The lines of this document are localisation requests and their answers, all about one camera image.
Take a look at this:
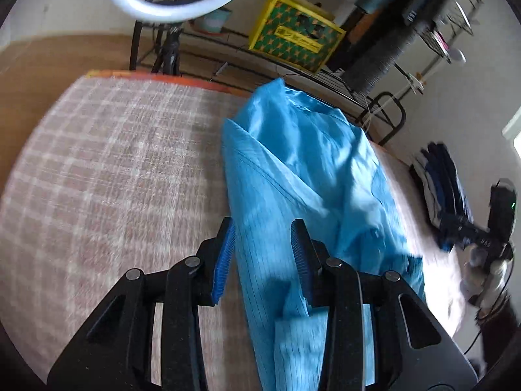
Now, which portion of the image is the grey plaid coat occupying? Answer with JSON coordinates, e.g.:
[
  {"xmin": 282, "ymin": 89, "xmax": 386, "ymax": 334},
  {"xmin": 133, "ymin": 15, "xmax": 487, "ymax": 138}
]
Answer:
[{"xmin": 342, "ymin": 12, "xmax": 413, "ymax": 95}]

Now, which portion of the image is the orange brown garment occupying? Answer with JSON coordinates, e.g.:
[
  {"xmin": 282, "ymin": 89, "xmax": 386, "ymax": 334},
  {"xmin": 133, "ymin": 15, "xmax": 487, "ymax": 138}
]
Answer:
[{"xmin": 345, "ymin": 11, "xmax": 368, "ymax": 46}]

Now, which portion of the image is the white clip lamp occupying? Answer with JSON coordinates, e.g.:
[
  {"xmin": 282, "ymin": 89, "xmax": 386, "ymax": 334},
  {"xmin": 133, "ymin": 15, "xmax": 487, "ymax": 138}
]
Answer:
[{"xmin": 407, "ymin": 47, "xmax": 467, "ymax": 96}]

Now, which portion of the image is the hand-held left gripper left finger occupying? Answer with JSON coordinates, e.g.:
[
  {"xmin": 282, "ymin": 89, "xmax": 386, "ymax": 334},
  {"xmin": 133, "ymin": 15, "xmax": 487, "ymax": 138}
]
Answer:
[{"xmin": 47, "ymin": 217, "xmax": 237, "ymax": 391}]

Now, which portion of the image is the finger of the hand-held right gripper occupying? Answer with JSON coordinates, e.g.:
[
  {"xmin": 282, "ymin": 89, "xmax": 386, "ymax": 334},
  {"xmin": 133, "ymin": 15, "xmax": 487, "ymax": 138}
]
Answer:
[{"xmin": 439, "ymin": 211, "xmax": 465, "ymax": 252}]

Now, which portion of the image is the checked pink mat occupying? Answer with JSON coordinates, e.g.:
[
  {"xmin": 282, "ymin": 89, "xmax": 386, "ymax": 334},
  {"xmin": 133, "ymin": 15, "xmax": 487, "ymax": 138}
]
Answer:
[{"xmin": 0, "ymin": 69, "xmax": 469, "ymax": 391}]

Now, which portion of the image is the white framed window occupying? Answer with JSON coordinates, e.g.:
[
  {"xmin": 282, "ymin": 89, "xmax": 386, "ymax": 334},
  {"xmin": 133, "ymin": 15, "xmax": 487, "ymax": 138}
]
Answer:
[{"xmin": 502, "ymin": 109, "xmax": 521, "ymax": 156}]

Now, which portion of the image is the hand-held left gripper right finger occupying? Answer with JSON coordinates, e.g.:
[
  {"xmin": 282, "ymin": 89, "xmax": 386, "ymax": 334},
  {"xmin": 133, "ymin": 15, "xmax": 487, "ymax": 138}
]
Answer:
[{"xmin": 290, "ymin": 219, "xmax": 477, "ymax": 391}]

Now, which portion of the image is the blue striped garment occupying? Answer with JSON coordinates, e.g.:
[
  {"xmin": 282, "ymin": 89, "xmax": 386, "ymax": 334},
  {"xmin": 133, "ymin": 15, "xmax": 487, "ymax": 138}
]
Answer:
[{"xmin": 221, "ymin": 77, "xmax": 426, "ymax": 391}]

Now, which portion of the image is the black metal clothes rack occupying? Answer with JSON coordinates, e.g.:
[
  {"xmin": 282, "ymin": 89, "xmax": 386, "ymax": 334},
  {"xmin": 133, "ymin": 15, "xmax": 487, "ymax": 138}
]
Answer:
[{"xmin": 129, "ymin": 0, "xmax": 489, "ymax": 147}]

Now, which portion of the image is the person's right hand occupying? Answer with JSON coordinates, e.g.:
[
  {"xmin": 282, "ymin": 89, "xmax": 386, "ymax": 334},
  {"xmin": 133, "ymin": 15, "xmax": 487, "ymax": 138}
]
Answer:
[{"xmin": 460, "ymin": 246, "xmax": 510, "ymax": 306}]

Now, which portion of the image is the yellow patterned crate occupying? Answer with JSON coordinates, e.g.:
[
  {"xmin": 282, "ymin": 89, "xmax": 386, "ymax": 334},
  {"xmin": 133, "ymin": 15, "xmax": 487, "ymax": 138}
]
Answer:
[{"xmin": 248, "ymin": 0, "xmax": 347, "ymax": 75}]

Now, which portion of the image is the black ring light tripod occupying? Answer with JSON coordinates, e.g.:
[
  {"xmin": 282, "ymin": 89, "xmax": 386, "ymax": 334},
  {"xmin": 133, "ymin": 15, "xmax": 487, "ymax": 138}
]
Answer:
[{"xmin": 151, "ymin": 20, "xmax": 182, "ymax": 76}]

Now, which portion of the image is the stack of folded dark clothes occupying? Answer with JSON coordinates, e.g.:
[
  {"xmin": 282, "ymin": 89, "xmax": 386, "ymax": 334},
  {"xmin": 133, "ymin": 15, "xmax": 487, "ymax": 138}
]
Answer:
[{"xmin": 411, "ymin": 140, "xmax": 475, "ymax": 253}]

